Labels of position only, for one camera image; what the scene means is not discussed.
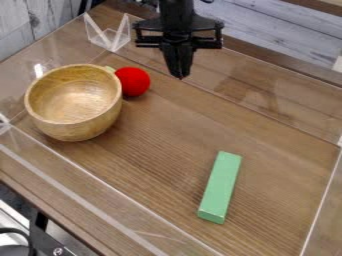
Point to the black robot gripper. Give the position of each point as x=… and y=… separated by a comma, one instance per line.
x=195, y=31

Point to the black table leg frame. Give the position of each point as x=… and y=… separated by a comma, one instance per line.
x=45, y=245

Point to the clear acrylic corner bracket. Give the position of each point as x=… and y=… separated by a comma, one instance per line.
x=109, y=39

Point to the small light green object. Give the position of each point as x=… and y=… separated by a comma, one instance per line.
x=109, y=69

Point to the red ball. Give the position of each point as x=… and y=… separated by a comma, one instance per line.
x=135, y=81

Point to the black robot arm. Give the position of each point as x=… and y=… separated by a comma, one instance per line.
x=176, y=9

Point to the clear acrylic tray wall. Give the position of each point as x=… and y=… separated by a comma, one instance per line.
x=128, y=186

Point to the brown wooden bowl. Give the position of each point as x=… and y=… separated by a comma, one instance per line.
x=73, y=101

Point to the green rectangular block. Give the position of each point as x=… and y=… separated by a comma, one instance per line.
x=219, y=188

